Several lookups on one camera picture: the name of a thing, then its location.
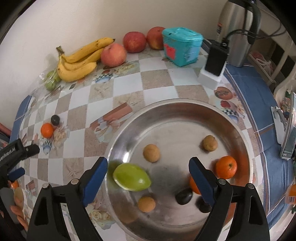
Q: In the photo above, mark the orange tangerine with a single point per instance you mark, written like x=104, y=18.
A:
x=47, y=130
x=193, y=186
x=226, y=167

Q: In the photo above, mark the black power adapter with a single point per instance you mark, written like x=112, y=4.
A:
x=217, y=57

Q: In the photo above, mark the teal toy box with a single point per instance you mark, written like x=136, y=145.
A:
x=182, y=45

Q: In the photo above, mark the steel thermos jug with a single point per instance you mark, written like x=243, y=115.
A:
x=239, y=23

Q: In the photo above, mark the white charger base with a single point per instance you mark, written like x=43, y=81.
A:
x=210, y=80

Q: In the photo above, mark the red apple middle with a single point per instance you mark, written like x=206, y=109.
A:
x=134, y=42

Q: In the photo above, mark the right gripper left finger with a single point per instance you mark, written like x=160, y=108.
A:
x=47, y=222

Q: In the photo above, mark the smartphone on stand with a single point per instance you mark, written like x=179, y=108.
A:
x=288, y=144

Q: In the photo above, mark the red apple front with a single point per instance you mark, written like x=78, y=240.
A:
x=113, y=55

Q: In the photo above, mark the large steel plate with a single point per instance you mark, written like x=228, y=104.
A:
x=177, y=127

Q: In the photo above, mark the brown longan fruit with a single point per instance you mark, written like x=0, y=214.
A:
x=209, y=143
x=146, y=204

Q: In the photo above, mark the orange packaged item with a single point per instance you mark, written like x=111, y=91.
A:
x=290, y=196

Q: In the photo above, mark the white phone stand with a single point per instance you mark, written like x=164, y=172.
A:
x=280, y=123

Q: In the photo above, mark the dark plum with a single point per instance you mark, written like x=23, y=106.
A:
x=202, y=205
x=55, y=120
x=184, y=197

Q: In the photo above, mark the red apple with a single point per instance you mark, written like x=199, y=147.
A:
x=155, y=38
x=134, y=42
x=113, y=55

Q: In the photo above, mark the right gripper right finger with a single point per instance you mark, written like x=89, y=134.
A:
x=249, y=220

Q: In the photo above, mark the yellow banana bunch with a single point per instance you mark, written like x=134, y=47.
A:
x=82, y=62

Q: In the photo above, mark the brown longan in plate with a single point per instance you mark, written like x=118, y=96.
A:
x=151, y=153

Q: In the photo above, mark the bag of green fruits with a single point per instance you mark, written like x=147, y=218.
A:
x=49, y=80

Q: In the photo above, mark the green mango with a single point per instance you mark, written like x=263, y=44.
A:
x=131, y=177

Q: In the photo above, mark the red apple right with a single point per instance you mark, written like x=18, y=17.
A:
x=155, y=38

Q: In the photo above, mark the person's left hand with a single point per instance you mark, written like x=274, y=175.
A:
x=17, y=208

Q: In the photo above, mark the checkered printed tablecloth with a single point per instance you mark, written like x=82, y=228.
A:
x=145, y=78

